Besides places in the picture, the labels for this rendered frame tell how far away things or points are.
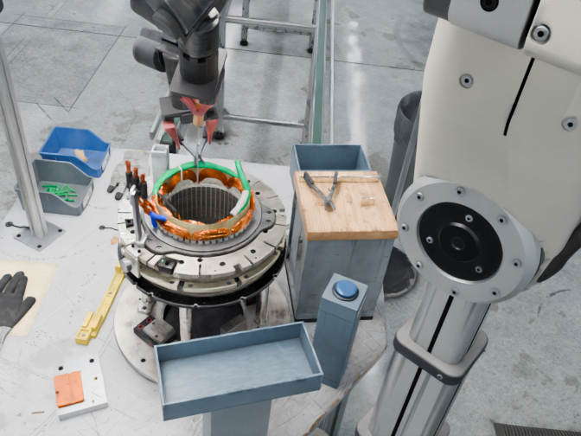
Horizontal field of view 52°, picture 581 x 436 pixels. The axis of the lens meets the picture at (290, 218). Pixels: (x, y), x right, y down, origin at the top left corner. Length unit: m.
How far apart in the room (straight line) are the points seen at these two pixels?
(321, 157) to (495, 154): 0.91
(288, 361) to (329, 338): 0.18
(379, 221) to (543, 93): 0.76
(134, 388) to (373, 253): 0.56
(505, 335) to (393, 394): 1.66
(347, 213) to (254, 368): 0.40
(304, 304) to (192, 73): 0.64
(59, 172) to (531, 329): 1.91
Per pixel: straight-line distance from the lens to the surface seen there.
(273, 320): 1.35
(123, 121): 3.48
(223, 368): 0.99
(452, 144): 0.58
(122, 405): 1.26
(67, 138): 1.88
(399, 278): 2.62
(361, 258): 1.25
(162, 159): 1.16
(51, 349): 1.36
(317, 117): 2.11
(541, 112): 0.51
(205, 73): 0.89
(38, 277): 1.51
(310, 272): 1.26
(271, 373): 0.99
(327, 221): 1.20
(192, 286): 1.06
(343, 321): 1.12
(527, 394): 2.46
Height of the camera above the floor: 1.84
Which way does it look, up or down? 41 degrees down
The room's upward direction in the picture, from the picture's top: 7 degrees clockwise
